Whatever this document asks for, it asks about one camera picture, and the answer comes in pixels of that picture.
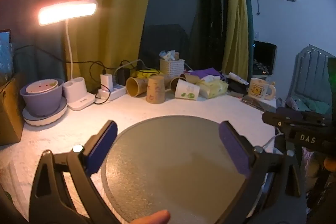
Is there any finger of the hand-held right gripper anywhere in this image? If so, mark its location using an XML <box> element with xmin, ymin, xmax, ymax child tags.
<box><xmin>262</xmin><ymin>107</ymin><xmax>305</xmax><ymax>128</ymax></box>

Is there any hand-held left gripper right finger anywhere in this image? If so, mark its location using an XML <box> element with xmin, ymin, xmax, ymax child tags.
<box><xmin>215</xmin><ymin>121</ymin><xmax>302</xmax><ymax>224</ymax></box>

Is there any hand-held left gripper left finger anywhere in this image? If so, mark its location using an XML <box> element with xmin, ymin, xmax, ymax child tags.
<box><xmin>28</xmin><ymin>120</ymin><xmax>122</xmax><ymax>224</ymax></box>

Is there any plain tan paper cup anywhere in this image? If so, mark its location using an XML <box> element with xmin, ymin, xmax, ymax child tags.
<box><xmin>125</xmin><ymin>76</ymin><xmax>149</xmax><ymax>97</ymax></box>

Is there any tan paper cup pink print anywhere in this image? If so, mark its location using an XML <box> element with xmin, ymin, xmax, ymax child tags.
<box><xmin>146</xmin><ymin>75</ymin><xmax>166</xmax><ymax>104</ymax></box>

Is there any white paper cup green print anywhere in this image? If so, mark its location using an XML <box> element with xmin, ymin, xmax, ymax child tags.
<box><xmin>175</xmin><ymin>79</ymin><xmax>200</xmax><ymax>101</ymax></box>

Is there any brown paper cup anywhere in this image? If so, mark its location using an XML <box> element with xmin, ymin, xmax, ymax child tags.
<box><xmin>169</xmin><ymin>76</ymin><xmax>187</xmax><ymax>92</ymax></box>

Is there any person's right hand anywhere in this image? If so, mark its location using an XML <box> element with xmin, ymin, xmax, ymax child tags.
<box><xmin>324</xmin><ymin>156</ymin><xmax>336</xmax><ymax>170</ymax></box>

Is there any white mug yellow cartoon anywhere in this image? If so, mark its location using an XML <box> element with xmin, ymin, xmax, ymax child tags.
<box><xmin>248</xmin><ymin>77</ymin><xmax>277</xmax><ymax>101</ymax></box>

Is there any grey chair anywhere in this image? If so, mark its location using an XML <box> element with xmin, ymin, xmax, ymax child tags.
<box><xmin>287</xmin><ymin>46</ymin><xmax>336</xmax><ymax>113</ymax></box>

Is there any white power strip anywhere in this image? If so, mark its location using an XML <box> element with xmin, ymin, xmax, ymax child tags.
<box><xmin>95</xmin><ymin>84</ymin><xmax>127</xmax><ymax>102</ymax></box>

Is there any black pouch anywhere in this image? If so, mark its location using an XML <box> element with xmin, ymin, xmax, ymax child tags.
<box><xmin>228</xmin><ymin>80</ymin><xmax>248</xmax><ymax>94</ymax></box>

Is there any white tube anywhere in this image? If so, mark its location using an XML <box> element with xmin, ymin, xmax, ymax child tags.
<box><xmin>228</xmin><ymin>72</ymin><xmax>249</xmax><ymax>86</ymax></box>

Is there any black laptop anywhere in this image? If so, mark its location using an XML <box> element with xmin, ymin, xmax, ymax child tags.
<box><xmin>252</xmin><ymin>40</ymin><xmax>278</xmax><ymax>76</ymax></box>

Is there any round grey mat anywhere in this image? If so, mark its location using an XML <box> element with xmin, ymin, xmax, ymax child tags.
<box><xmin>101</xmin><ymin>115</ymin><xmax>276</xmax><ymax>224</ymax></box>

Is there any white charger plug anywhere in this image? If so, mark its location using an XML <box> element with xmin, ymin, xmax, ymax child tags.
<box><xmin>100</xmin><ymin>74</ymin><xmax>114</xmax><ymax>90</ymax></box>

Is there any white round plate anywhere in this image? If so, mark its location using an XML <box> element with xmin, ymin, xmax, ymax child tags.
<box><xmin>22</xmin><ymin>97</ymin><xmax>68</xmax><ymax>126</ymax></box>

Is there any yellow tissue pack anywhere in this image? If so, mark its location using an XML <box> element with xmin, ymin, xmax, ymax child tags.
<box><xmin>197</xmin><ymin>80</ymin><xmax>229</xmax><ymax>99</ymax></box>

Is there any black charger plug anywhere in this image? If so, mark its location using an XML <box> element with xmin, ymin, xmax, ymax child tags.
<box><xmin>117</xmin><ymin>68</ymin><xmax>131</xmax><ymax>85</ymax></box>

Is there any purple bowl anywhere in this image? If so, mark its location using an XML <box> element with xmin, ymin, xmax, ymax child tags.
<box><xmin>20</xmin><ymin>79</ymin><xmax>64</xmax><ymax>117</ymax></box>

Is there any purple cloth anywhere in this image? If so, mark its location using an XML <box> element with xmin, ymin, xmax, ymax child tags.
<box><xmin>189</xmin><ymin>68</ymin><xmax>223</xmax><ymax>80</ymax></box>

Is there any yellow black packet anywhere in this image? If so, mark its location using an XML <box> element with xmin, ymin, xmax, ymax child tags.
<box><xmin>131</xmin><ymin>69</ymin><xmax>161</xmax><ymax>80</ymax></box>

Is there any small white bowl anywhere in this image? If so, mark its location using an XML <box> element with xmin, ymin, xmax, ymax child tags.
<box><xmin>25</xmin><ymin>79</ymin><xmax>59</xmax><ymax>94</ymax></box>

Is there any white desk lamp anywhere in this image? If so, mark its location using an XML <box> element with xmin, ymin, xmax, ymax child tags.
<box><xmin>38</xmin><ymin>0</ymin><xmax>99</xmax><ymax>111</ymax></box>

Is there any cardboard box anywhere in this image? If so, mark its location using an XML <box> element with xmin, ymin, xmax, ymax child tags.
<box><xmin>0</xmin><ymin>73</ymin><xmax>25</xmax><ymax>146</ymax></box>

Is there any white woven basket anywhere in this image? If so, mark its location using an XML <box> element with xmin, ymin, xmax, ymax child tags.
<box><xmin>160</xmin><ymin>58</ymin><xmax>185</xmax><ymax>78</ymax></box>

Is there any narrow yellow curtain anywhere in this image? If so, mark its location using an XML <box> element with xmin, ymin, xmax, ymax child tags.
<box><xmin>222</xmin><ymin>0</ymin><xmax>250</xmax><ymax>77</ymax></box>

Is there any wide yellow curtain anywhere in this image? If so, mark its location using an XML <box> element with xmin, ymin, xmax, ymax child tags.
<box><xmin>62</xmin><ymin>0</ymin><xmax>161</xmax><ymax>88</ymax></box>

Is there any tablet screen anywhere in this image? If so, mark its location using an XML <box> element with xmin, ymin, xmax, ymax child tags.
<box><xmin>0</xmin><ymin>29</ymin><xmax>13</xmax><ymax>77</ymax></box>

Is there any white cable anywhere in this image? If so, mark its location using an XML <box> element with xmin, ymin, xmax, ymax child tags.
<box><xmin>262</xmin><ymin>133</ymin><xmax>283</xmax><ymax>149</ymax></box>

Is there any black cable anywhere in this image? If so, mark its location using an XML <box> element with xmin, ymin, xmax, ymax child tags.
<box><xmin>14</xmin><ymin>44</ymin><xmax>121</xmax><ymax>105</ymax></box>

